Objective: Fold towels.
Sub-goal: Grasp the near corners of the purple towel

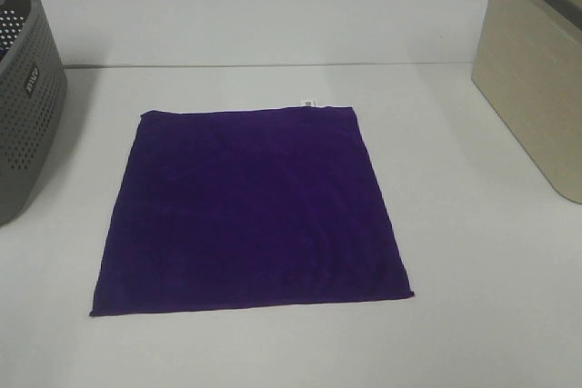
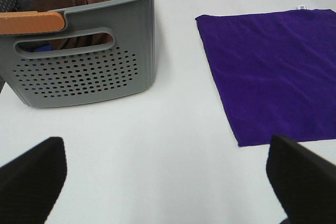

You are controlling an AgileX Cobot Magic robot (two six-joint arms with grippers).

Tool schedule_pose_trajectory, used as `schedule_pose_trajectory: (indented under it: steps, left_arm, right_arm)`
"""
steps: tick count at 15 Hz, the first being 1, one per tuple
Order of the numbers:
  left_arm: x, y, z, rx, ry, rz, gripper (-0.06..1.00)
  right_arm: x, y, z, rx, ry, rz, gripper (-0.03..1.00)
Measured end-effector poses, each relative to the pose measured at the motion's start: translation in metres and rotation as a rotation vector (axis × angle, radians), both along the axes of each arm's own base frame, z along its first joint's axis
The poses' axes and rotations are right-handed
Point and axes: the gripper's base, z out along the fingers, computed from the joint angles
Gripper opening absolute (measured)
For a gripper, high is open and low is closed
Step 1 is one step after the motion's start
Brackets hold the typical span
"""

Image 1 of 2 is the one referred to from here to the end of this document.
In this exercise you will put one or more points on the purple towel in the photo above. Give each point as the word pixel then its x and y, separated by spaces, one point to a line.
pixel 244 209

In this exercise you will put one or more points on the beige storage bin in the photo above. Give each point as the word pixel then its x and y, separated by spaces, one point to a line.
pixel 528 67

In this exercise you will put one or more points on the grey perforated laundry basket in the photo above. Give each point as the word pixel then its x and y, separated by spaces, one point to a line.
pixel 33 91

